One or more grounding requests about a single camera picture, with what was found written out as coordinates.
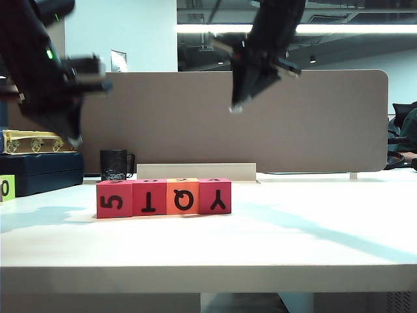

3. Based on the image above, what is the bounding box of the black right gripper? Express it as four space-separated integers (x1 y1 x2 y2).
229 32 302 114

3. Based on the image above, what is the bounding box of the pink foam block letter Y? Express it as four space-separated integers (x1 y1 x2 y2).
197 177 233 215

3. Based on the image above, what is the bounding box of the person in dark green top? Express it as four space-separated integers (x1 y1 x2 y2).
397 106 417 172

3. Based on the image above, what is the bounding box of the brown desk divider panel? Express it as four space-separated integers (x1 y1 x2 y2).
6 69 390 173

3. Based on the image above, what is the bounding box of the dark blue case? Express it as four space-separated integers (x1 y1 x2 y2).
0 151 85 198

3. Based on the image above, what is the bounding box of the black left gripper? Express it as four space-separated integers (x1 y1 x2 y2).
19 65 113 149

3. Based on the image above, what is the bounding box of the yellow patterned box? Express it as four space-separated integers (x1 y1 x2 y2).
2 130 78 155

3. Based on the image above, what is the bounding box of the pink foam block digit 5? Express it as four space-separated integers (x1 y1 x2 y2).
96 181 134 219

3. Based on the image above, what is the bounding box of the pink foam block letter T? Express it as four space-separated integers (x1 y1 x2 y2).
132 178 168 216

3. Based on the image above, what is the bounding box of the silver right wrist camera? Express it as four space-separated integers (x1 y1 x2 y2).
208 31 234 53

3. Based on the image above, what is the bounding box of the green foam block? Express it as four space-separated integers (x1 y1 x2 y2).
0 174 16 203

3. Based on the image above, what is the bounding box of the orange foam block letter Q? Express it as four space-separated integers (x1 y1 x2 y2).
165 177 200 216

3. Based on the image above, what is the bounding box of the framed wall sign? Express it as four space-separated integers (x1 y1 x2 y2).
109 50 128 72

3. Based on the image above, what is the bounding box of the black mug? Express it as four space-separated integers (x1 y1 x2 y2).
99 149 136 183

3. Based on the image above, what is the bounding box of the beige cable tray strip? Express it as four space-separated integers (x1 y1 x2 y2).
136 163 257 182

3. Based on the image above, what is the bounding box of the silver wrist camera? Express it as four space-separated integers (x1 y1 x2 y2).
208 31 234 53
63 54 107 81

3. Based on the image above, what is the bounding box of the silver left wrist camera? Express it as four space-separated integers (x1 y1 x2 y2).
63 54 107 81

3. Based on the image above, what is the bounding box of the white ceiling light strip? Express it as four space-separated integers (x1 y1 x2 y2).
177 23 417 35

